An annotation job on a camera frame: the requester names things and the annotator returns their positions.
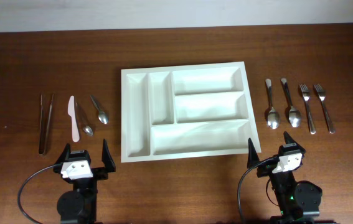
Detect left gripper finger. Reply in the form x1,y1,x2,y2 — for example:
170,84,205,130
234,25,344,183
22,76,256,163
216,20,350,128
55,143,71,164
101,139,116,172

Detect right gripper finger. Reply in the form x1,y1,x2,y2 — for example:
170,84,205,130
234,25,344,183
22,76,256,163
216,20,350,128
283,131,306,155
247,138,260,169

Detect large steel spoon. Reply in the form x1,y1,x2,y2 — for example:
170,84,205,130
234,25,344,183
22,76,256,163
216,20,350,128
265,78,280,129
281,78,301,128

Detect small steel teaspoon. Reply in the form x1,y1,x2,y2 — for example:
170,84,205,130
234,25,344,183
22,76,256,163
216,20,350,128
75,103,93,136
90,95,109,124

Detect white plastic knife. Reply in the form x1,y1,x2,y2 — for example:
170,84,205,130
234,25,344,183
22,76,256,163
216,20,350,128
67,96,80,142

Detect steel fork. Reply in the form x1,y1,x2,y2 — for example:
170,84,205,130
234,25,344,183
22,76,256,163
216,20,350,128
313,84,336,134
299,83,316,134

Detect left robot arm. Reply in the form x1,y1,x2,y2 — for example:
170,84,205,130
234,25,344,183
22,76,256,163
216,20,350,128
53,139,116,223

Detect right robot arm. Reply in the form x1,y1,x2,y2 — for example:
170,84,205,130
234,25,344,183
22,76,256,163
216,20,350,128
245,132,322,223

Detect steel tweezers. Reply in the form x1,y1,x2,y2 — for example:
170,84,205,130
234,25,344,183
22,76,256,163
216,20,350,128
38,94,54,156

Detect white plastic cutlery tray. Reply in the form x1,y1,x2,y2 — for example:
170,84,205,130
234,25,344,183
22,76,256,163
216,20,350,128
121,62,260,162

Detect left black cable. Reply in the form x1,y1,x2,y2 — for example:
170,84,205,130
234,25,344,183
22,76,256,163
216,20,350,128
17,164,62,224

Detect black cable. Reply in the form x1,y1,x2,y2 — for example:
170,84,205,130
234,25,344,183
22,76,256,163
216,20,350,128
17,164,62,224
237,156,280,224

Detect right black cable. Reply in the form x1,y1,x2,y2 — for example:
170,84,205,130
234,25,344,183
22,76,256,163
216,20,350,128
237,156,280,224

